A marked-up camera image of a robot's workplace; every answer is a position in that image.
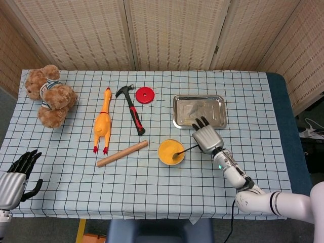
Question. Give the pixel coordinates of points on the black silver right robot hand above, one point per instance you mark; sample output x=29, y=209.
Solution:
x=208, y=140

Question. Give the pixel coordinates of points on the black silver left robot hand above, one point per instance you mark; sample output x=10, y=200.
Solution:
x=11, y=188

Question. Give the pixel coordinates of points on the small dark metal spoon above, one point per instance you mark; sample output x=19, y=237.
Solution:
x=175, y=155

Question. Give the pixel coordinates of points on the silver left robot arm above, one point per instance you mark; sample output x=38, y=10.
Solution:
x=5, y=222

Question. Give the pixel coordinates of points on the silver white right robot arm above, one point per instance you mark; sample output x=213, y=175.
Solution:
x=253, y=197

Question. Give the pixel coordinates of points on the cream bowl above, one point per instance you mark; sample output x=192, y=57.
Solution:
x=172, y=164

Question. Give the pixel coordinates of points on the stainless steel tray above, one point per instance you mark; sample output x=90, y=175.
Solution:
x=184, y=108

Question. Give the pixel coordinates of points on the red plastic disc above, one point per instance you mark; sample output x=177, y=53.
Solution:
x=148, y=97

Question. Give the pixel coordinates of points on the light blue checked tablecloth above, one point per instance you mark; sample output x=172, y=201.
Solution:
x=152, y=189

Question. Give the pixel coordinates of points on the black red claw hammer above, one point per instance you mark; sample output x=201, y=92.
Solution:
x=134, y=114

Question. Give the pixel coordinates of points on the yellow floor tape strip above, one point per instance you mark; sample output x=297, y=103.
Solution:
x=80, y=231

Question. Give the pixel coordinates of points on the wooden rolling pin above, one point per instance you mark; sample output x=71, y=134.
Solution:
x=121, y=153

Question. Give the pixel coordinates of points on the metal screen hinge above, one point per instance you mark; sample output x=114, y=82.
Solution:
x=216, y=49

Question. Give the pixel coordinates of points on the orange box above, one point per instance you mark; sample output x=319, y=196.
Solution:
x=95, y=238

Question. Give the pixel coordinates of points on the brown teddy bear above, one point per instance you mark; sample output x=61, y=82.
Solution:
x=54, y=98

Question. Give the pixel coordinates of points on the white power strip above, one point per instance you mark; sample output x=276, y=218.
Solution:
x=310, y=134

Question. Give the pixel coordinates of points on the blue padded seat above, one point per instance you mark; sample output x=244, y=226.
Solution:
x=159, y=231

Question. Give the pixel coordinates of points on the yellow rubber chicken toy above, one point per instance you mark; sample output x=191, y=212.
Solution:
x=102, y=126

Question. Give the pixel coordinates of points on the bamboo folding screen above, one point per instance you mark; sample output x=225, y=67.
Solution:
x=177, y=33

